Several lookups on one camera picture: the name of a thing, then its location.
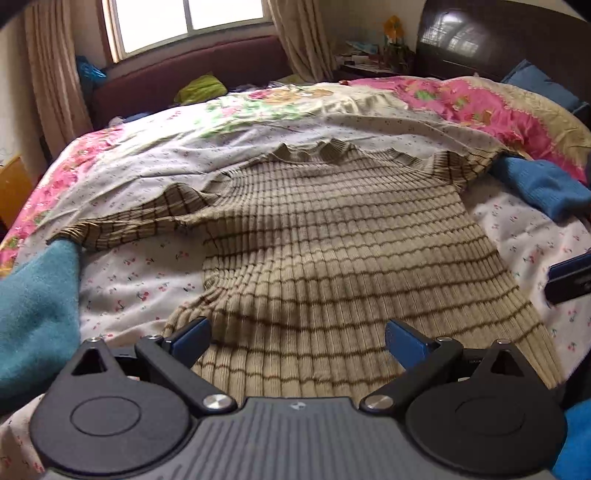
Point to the cherry print bed sheet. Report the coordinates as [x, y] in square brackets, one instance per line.
[138, 277]

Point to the dark wooden headboard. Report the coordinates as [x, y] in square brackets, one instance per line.
[485, 41]

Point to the teal fleece cloth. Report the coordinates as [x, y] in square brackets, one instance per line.
[37, 314]

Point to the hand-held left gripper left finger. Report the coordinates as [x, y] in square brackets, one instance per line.
[194, 334]

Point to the bright blue cloth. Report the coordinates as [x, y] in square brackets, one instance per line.
[577, 438]

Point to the blue striped knit sweater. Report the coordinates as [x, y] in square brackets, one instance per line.
[540, 189]

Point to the maroon upholstered bench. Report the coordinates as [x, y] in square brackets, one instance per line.
[161, 74]

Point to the beige curtain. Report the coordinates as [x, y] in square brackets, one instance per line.
[300, 41]
[53, 69]

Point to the pink floral quilt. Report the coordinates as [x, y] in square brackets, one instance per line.
[461, 101]

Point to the blue pillow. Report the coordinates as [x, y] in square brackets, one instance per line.
[540, 83]

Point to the yellow flowers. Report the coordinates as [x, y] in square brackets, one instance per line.
[395, 30]

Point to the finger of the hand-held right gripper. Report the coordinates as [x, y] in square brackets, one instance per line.
[570, 271]

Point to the cluttered nightstand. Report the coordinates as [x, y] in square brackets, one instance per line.
[369, 62]

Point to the blue plastic bag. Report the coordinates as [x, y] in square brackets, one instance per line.
[90, 70]

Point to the beige striped knit sweater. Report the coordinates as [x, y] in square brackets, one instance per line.
[323, 240]

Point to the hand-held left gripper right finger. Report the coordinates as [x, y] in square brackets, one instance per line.
[404, 339]

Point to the wooden cabinet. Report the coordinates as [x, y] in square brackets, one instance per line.
[14, 189]

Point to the green cloth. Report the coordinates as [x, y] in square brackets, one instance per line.
[201, 87]

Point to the window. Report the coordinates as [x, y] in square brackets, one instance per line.
[189, 23]

